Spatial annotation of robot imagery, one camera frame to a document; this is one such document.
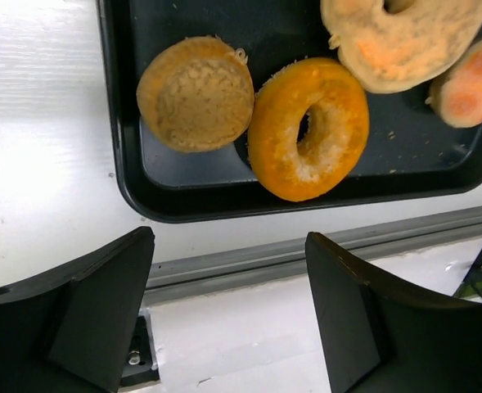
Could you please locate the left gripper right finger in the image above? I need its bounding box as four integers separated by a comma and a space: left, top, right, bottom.
305, 233, 482, 392

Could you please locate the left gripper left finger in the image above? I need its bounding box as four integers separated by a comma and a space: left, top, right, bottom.
0, 227, 155, 392

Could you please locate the orange glazed donut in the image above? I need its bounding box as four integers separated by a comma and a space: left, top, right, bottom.
247, 57, 370, 202

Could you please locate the small round bun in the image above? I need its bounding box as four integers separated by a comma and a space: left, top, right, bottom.
426, 39, 482, 129

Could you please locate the small round muffin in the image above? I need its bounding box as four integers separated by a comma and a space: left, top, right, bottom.
136, 36, 255, 153

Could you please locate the large pale bagel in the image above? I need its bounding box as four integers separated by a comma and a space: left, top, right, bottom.
320, 0, 482, 93

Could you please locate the aluminium rail front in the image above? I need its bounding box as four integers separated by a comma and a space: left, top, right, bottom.
144, 203, 482, 292

